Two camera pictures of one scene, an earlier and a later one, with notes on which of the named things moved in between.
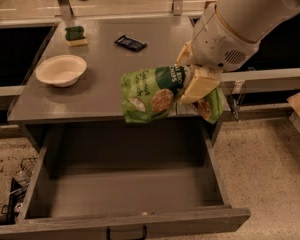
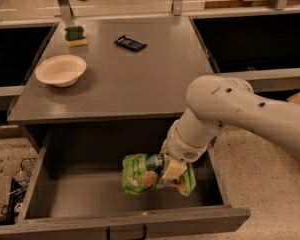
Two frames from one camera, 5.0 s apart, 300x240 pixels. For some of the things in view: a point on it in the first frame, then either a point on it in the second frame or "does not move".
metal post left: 64,2 does not move
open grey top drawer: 95,178 does not move
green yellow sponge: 75,36 does not move
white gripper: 219,40 -> 177,149
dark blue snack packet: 130,43 does not move
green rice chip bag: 152,94 -> 144,171
